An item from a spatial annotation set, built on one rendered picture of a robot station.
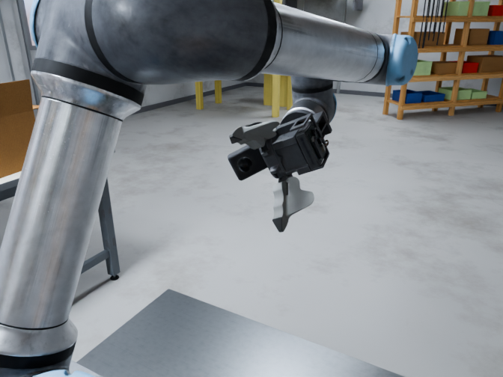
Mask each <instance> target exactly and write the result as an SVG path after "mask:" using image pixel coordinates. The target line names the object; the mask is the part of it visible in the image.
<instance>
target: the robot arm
mask: <svg viewBox="0 0 503 377"><path fill-rule="evenodd" d="M30 30H31V36H32V40H33V41H34V43H35V46H36V48H37V51H36V54H35V57H34V63H33V65H32V68H31V76H32V78H33V80H34V81H35V83H36V85H37V86H38V88H39V89H40V92H41V100H40V105H39V108H38V111H37V116H36V119H35V122H34V127H33V130H32V134H31V138H30V141H29V144H28V149H27V152H26V155H25V161H24V163H23V166H22V171H21V174H20V178H19V182H18V186H17V188H16V194H15V197H14V199H13V205H12V207H11V211H10V215H9V219H8V222H7V226H6V230H5V233H4V238H3V241H2V244H1V249H0V377H95V376H93V375H91V374H89V373H85V372H82V371H78V370H76V371H75V372H74V373H73V374H71V373H70V362H71V359H72V356H73V351H74V349H75V345H76V341H77V337H78V330H77V328H76V326H75V325H74V324H73V323H72V321H71V320H70V318H69V315H70V310H71V307H72V304H73V299H74V296H75V293H76V288H77V285H78V282H79V277H80V274H81V271H82V267H83V263H84V260H85V255H86V252H87V249H88V244H89V242H90V238H91V234H92V230H93V227H94V222H95V220H96V217H97V212H98V209H99V205H100V201H101V197H102V195H103V189H104V187H105V184H106V179H107V176H108V173H109V168H110V165H111V162H112V157H113V154H114V151H115V146H116V143H117V140H118V136H119V132H120V129H121V124H122V122H123V120H124V118H125V117H127V116H129V115H131V114H133V113H135V112H137V111H138V110H140V109H141V104H142V102H143V99H144V93H145V91H146V87H147V85H170V84H180V83H188V82H205V81H216V80H230V81H247V80H249V79H253V78H254V77H256V76H257V75H259V74H260V73H265V74H273V75H281V76H290V77H291V86H292V98H293V106H292V107H291V108H290V109H289V110H288V112H287V113H286V114H285V116H283V118H282V121H281V123H279V122H278V121H277V120H271V121H267V122H265V123H261V122H257V123H253V124H250V125H245V126H241V127H239V128H237V129H234V130H233V131H232V132H231V133H230V135H229V138H230V140H231V143H232V144H235V143H239V144H240V145H242V144H247V145H245V146H244V147H241V148H240V149H238V150H236V151H234V152H232V153H230V154H229V155H228V161H229V163H230V164H231V167H232V168H233V170H234V173H235V174H236V175H237V178H238V180H241V181H243V180H245V179H247V178H249V177H250V176H252V175H254V174H256V173H258V172H260V171H262V170H264V169H266V168H268V169H269V171H270V173H271V174H272V175H273V177H275V178H276V179H278V183H276V184H274V185H273V194H274V198H275V203H274V206H273V210H274V217H273V220H272V222H273V223H274V225H275V226H276V228H277V230H278V231H279V233H282V232H284V230H285V228H286V226H287V223H288V221H289V218H290V216H291V215H293V214H295V213H297V212H299V211H300V210H302V209H304V208H306V207H308V206H310V205H311V204H312V203H313V202H314V194H313V192H311V191H306V190H301V188H300V183H299V179H298V178H297V177H293V175H292V173H295V172H297V173H298V175H301V174H306V173H308V172H312V171H315V170H318V169H321V168H323V167H324V165H325V163H326V160H327V159H328V157H329V154H330V153H329V151H328V148H327V146H328V145H329V141H328V140H324V137H325V135H328V134H330V133H331V132H332V128H331V126H330V125H329V124H330V123H331V121H332V120H333V118H334V116H335V113H336V108H337V100H336V97H335V95H334V93H333V82H354V83H363V84H372V85H385V86H387V87H388V86H389V85H405V84H406V83H408V82H409V81H410V79H411V78H412V77H413V75H414V72H415V68H416V65H417V61H418V47H417V43H416V42H415V39H414V38H413V37H411V36H409V35H397V34H393V35H388V34H378V33H375V32H372V31H366V30H364V29H361V28H357V27H354V26H351V25H347V24H344V23H342V22H337V21H334V20H332V19H327V18H325V17H322V16H318V15H315V14H312V13H308V12H305V11H303V10H298V9H296V8H292V7H288V6H286V5H282V4H279V3H276V2H273V0H34V1H33V4H32V6H31V12H30ZM279 124H280V125H279ZM274 128H276V130H274ZM273 130H274V131H273ZM326 141H328V142H327V144H326ZM322 162H323V163H322ZM321 163H322V164H321Z"/></svg>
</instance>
